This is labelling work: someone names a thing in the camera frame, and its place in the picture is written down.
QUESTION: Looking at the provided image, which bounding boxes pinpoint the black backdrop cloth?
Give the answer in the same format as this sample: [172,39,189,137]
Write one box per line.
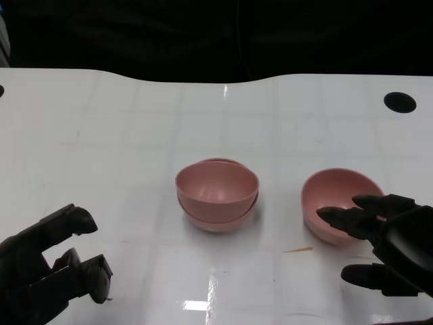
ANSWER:
[0,0,433,83]

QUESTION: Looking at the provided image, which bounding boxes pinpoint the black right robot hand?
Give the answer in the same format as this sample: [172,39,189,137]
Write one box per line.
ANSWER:
[316,193,433,299]

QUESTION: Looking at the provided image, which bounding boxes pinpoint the pink plastic bowl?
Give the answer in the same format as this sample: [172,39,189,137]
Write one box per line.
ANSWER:
[175,159,260,221]
[300,168,386,246]
[178,157,260,234]

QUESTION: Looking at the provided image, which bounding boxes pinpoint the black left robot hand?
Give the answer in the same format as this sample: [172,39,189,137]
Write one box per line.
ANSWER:
[0,202,114,325]

